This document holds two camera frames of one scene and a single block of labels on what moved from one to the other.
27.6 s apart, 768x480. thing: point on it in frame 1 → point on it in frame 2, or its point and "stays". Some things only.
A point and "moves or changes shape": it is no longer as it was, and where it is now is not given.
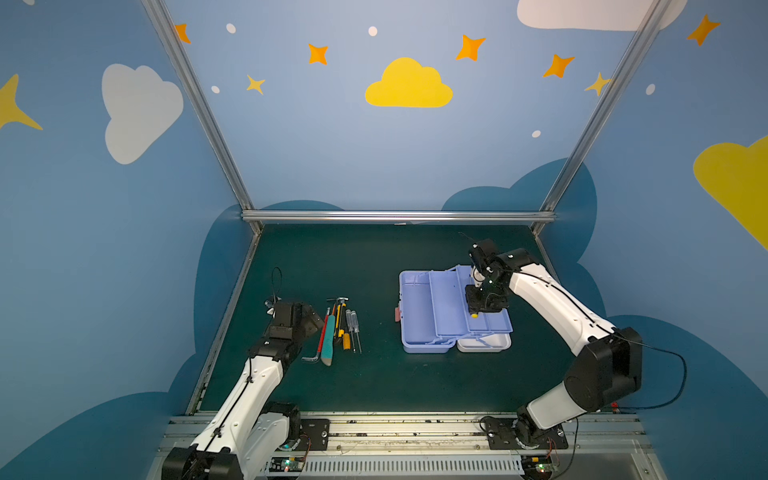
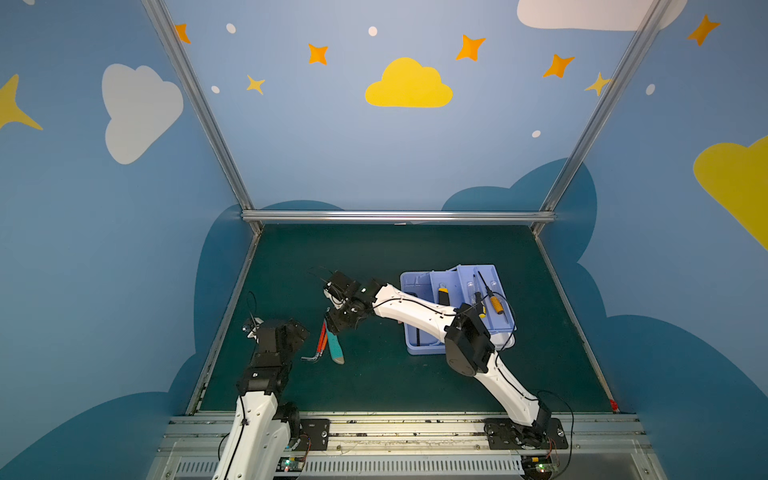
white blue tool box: [435, 317] stays
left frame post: [203, 110] stays
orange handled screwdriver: [346, 336] moves or changes shape
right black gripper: [486, 297] → [339, 313]
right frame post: [578, 153] stays
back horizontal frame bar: [304, 214] stays
